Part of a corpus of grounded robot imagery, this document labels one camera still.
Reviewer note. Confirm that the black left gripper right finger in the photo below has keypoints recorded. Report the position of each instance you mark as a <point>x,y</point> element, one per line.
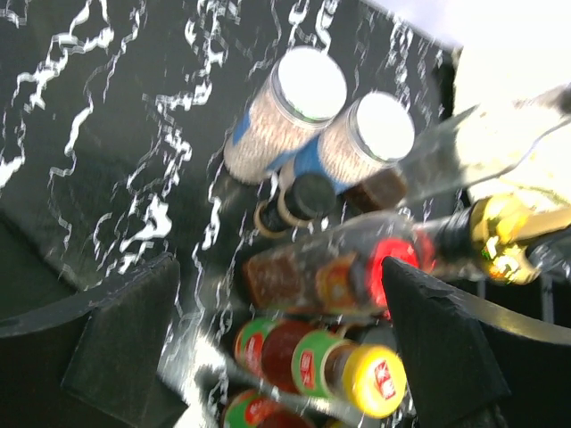
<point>473,363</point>

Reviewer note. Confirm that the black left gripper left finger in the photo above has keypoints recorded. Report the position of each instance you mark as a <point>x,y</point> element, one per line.
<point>89,360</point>

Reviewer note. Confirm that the glass oil bottle gold spout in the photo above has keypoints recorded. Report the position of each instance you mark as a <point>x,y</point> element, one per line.
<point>282,278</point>

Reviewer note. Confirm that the yellow-cap green-label bottle rear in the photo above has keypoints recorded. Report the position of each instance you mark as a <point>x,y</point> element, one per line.
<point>355,364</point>

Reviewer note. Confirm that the yellow-cap green-label bottle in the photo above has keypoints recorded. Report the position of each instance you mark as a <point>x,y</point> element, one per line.
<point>355,364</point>
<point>251,409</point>

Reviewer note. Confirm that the black organizer tray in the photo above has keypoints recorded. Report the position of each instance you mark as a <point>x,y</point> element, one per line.
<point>526,294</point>

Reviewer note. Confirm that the red-lid chili sauce jar rear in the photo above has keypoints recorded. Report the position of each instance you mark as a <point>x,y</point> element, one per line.
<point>397,263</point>

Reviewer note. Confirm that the yellow-cap green-label bottle front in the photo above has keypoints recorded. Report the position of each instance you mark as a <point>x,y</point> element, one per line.
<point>251,409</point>

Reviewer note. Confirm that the patterned cream folded cloth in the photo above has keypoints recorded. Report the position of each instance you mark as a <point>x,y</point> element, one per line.
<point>520,90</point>

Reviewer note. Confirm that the black-cap spice bottle rear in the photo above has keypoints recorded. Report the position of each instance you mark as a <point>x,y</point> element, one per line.
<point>310,197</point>

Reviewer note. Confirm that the right white-lid granule jar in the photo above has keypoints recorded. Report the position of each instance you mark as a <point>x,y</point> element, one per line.
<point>372,134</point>

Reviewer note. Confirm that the white-lid granule jar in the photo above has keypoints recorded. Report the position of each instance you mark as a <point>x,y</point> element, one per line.
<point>302,94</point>
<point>372,134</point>

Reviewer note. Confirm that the left white-lid granule jar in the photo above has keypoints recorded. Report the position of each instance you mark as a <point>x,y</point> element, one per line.
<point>302,94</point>

